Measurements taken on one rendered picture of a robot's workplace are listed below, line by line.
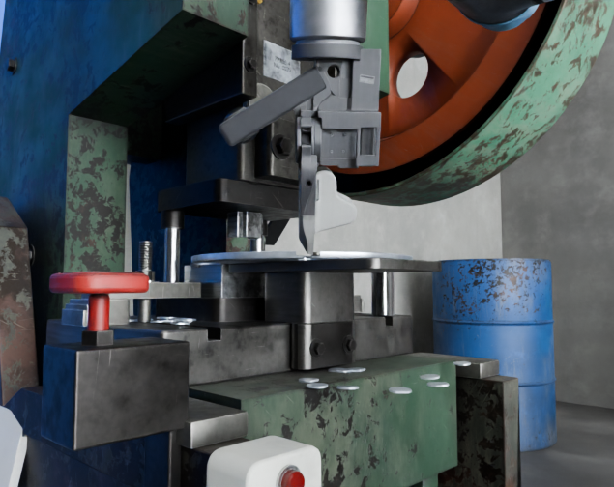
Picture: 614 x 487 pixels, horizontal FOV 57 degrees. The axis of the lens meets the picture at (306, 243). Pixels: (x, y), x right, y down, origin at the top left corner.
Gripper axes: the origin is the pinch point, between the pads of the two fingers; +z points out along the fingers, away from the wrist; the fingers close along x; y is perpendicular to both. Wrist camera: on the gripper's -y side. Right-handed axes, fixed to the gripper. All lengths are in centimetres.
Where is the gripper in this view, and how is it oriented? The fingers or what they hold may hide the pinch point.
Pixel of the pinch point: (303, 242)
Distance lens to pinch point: 60.5
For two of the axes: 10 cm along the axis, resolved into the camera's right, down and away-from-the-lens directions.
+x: -0.4, -2.5, 9.7
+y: 10.0, 0.0, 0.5
